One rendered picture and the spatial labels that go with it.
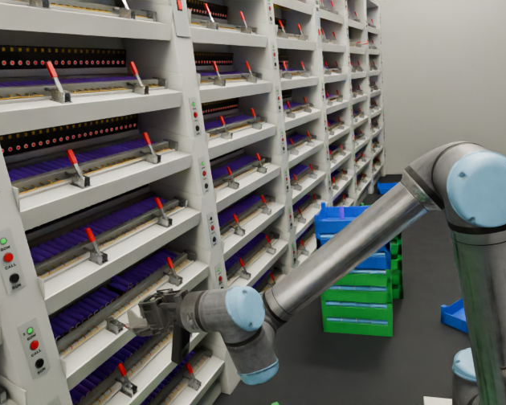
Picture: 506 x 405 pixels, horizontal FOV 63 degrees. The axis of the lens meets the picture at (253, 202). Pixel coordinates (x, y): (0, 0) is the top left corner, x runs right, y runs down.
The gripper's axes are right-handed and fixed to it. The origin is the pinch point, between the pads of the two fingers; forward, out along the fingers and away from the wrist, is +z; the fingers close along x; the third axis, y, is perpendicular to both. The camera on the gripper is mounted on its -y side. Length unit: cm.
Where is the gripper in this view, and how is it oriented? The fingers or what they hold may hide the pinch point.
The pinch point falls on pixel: (132, 325)
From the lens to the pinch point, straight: 113.3
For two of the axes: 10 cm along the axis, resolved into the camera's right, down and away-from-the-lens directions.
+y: -3.2, -9.4, -1.6
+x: -4.4, 2.9, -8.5
